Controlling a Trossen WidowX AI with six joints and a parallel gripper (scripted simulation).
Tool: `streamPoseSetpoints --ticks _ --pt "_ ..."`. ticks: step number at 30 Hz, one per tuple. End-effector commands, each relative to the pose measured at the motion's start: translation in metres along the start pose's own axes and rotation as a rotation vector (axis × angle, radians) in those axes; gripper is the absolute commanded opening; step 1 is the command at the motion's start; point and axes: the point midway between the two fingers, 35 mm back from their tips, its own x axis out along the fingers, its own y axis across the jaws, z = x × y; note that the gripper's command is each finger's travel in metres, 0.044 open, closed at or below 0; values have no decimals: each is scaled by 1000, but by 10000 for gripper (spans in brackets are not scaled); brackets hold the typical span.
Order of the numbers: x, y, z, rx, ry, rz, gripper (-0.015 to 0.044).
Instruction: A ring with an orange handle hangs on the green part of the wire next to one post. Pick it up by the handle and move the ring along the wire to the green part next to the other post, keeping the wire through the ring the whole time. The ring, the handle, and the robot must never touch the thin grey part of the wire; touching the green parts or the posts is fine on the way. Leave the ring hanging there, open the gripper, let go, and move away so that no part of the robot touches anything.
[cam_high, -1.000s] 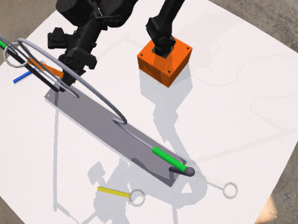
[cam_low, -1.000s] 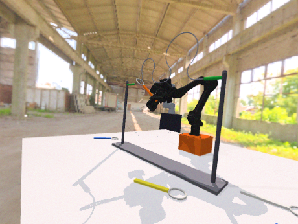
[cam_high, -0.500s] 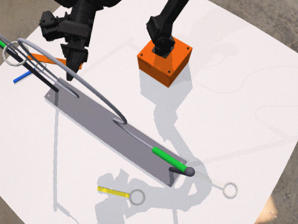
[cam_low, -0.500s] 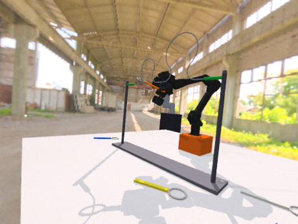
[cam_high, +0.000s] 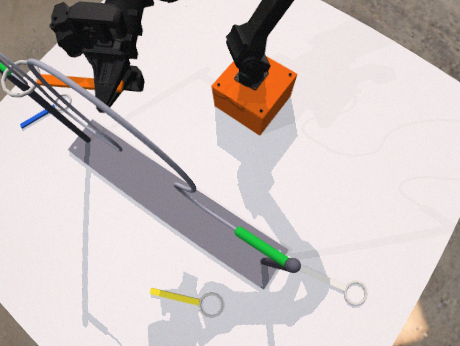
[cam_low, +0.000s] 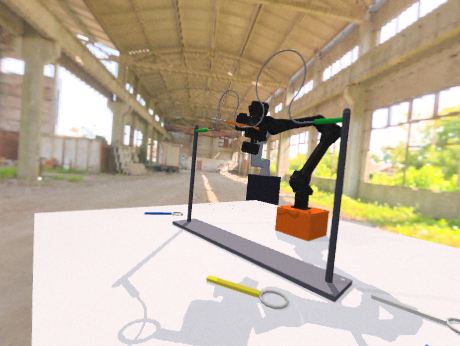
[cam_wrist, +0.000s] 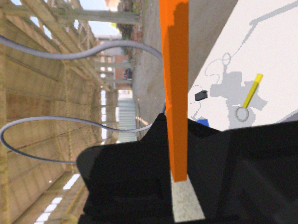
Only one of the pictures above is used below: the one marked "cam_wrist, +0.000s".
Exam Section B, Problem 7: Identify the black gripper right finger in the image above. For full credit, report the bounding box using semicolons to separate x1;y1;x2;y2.
187;118;298;218

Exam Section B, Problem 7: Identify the blue block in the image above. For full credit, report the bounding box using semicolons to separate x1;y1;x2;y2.
196;119;210;127

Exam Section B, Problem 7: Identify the grey loop with yellow handle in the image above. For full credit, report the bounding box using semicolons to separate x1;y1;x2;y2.
235;74;263;122

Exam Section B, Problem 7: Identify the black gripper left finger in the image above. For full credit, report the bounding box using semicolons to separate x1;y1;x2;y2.
76;113;173;207

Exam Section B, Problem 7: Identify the grey ring with orange handle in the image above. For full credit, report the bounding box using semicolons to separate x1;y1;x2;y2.
159;0;189;183

